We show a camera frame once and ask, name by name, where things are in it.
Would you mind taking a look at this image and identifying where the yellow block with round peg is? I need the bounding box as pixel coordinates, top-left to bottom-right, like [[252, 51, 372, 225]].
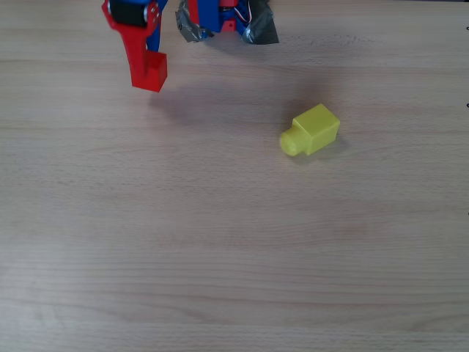
[[279, 103, 341, 158]]

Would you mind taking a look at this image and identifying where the red cube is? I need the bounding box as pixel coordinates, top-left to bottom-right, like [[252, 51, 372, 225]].
[[131, 49, 168, 93]]

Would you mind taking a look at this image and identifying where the white and red servo cable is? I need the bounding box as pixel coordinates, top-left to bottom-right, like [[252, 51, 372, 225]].
[[236, 0, 254, 22]]

